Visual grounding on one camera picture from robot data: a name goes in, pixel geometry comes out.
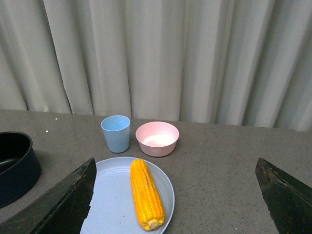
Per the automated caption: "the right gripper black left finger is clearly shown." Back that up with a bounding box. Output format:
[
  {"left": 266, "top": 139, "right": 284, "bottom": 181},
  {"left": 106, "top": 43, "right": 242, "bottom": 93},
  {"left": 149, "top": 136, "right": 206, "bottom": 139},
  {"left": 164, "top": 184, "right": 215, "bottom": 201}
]
[{"left": 0, "top": 158, "right": 97, "bottom": 234}]

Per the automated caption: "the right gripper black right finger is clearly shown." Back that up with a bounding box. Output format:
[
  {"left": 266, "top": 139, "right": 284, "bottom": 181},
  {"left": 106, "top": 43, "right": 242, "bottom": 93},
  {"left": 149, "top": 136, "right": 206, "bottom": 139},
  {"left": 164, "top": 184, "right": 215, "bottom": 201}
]
[{"left": 255, "top": 158, "right": 312, "bottom": 234}]

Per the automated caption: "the dark blue saucepan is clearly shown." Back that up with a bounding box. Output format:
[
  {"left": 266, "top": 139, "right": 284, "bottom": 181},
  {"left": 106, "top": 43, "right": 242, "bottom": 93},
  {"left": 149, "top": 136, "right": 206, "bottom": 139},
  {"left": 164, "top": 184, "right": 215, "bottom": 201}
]
[{"left": 0, "top": 132, "right": 41, "bottom": 207}]

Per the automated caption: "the yellow corn cob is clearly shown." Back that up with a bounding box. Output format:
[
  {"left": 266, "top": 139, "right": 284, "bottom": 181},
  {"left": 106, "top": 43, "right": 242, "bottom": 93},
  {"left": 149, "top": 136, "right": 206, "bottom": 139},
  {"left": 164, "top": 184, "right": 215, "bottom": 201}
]
[{"left": 130, "top": 159, "right": 165, "bottom": 231}]

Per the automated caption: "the light blue plate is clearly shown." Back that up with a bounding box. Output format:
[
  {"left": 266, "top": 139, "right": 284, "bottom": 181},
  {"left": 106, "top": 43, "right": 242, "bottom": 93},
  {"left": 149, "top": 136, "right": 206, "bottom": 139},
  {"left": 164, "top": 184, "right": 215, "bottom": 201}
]
[{"left": 80, "top": 157, "right": 175, "bottom": 234}]

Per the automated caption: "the light blue cup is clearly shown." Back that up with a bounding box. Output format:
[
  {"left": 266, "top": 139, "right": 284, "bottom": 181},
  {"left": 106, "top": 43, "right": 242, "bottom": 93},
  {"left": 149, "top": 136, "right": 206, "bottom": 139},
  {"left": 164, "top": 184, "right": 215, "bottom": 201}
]
[{"left": 100, "top": 115, "right": 131, "bottom": 153}]

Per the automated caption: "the pink bowl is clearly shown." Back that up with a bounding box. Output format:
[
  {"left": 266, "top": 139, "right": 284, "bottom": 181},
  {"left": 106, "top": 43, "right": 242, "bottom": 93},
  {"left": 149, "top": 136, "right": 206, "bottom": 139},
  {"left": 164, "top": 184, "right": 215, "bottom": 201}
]
[{"left": 136, "top": 121, "right": 179, "bottom": 157}]

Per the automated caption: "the white curtain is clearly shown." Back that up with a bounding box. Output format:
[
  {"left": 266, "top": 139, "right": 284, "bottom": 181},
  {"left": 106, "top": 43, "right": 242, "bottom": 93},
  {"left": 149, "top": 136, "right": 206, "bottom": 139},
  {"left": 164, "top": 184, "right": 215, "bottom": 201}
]
[{"left": 0, "top": 0, "right": 312, "bottom": 131}]

